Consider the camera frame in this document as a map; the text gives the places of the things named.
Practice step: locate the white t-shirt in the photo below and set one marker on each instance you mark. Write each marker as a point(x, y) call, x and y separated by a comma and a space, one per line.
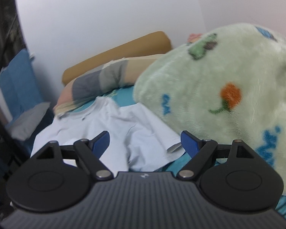
point(139, 140)

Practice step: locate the green fleece cartoon blanket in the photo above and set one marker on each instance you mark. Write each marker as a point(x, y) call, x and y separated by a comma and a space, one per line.
point(229, 84)

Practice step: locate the grey seat cushion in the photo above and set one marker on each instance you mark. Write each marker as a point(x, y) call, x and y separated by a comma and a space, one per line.
point(23, 127)

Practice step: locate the chair with blue cover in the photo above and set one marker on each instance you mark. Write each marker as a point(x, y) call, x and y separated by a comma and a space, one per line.
point(20, 91)

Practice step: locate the mustard yellow headboard cushion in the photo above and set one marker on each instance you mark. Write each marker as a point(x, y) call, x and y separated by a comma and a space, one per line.
point(150, 44)

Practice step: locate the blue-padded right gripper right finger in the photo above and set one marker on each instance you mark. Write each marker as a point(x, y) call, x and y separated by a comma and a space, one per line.
point(202, 153)

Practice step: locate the pink fluffy blanket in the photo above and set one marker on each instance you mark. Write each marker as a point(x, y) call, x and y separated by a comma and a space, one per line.
point(193, 38)

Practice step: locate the pastel checked pillow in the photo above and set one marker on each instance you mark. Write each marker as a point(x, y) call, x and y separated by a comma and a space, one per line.
point(101, 80)

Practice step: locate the teal patterned bed sheet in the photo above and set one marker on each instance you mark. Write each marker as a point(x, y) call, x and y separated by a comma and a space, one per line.
point(124, 97)

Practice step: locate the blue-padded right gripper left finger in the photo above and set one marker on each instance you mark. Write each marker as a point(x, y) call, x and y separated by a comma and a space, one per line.
point(89, 153)

